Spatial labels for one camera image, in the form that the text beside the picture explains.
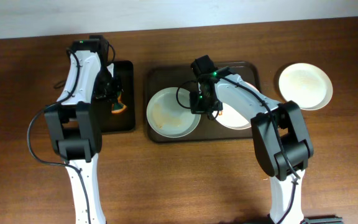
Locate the black rectangular water tray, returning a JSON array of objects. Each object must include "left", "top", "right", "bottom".
[{"left": 93, "top": 60, "right": 135, "bottom": 134}]

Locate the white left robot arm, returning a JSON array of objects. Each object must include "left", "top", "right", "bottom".
[{"left": 44, "top": 35, "right": 127, "bottom": 223}]

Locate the dark brown serving tray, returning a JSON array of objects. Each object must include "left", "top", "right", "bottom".
[{"left": 144, "top": 62, "right": 261, "bottom": 143}]

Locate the pale green plate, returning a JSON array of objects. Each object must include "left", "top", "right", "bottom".
[{"left": 146, "top": 87, "right": 201, "bottom": 138}]

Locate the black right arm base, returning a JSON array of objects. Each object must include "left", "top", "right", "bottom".
[{"left": 270, "top": 214, "right": 344, "bottom": 224}]

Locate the cream white plate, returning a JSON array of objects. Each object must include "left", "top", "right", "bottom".
[{"left": 278, "top": 63, "right": 333, "bottom": 111}]

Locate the green and orange sponge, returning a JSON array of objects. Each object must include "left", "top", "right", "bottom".
[{"left": 111, "top": 91, "right": 127, "bottom": 114}]

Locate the pinkish white plate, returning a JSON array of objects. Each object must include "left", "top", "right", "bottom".
[{"left": 213, "top": 80, "right": 262, "bottom": 130}]

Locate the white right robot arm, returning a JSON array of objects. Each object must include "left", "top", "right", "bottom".
[{"left": 190, "top": 67, "right": 314, "bottom": 223}]

